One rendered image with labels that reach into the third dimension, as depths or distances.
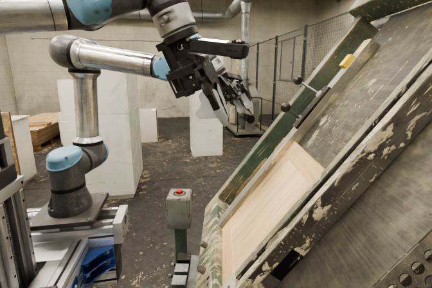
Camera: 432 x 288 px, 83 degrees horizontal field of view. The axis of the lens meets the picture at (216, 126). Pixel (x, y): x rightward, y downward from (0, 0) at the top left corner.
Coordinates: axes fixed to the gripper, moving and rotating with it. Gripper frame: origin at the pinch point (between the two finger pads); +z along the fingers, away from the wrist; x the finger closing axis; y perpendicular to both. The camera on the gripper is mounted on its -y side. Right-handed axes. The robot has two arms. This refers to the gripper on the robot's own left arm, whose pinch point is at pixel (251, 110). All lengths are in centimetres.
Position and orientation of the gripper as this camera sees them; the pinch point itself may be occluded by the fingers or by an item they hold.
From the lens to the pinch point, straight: 98.2
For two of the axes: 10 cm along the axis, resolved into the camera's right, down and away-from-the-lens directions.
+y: -3.3, 4.6, -8.2
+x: 7.0, -4.7, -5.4
